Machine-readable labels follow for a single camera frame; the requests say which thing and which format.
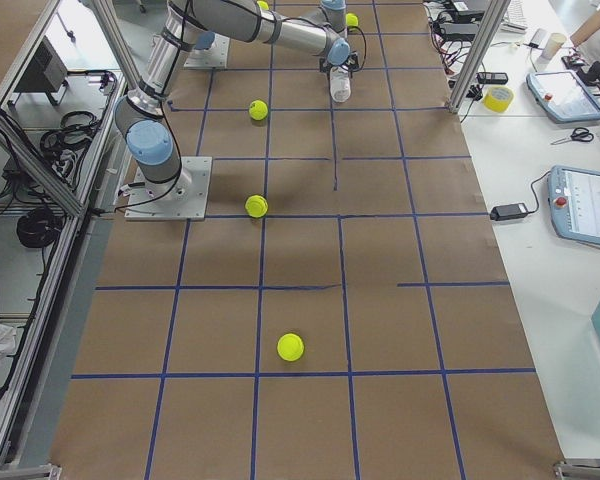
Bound blue teach pendant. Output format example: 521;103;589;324
547;165;600;246
526;70;600;123

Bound paper cup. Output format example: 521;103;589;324
540;32;567;61

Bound blue teach pendant near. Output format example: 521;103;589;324
547;165;600;246

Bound black power adapter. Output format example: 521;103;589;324
489;202;529;221

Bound yellow tape roll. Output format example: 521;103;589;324
483;85;514;113

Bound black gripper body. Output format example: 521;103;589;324
319;51;357;74

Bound blue teach pendant far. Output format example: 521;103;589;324
526;70;600;123

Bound yellow tennis ball far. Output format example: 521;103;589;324
244;195;269;219

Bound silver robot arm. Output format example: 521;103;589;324
115;1;351;185

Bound metal base plate arm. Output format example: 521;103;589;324
124;156;212;221
184;32;230;70

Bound white blue tennis ball can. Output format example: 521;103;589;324
329;67;351;103

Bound yellow tennis ball middle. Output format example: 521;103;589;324
276;333;304;362

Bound black scissors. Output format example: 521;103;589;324
551;127;594;145

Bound yellow tennis ball printed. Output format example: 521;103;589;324
248;99;269;121

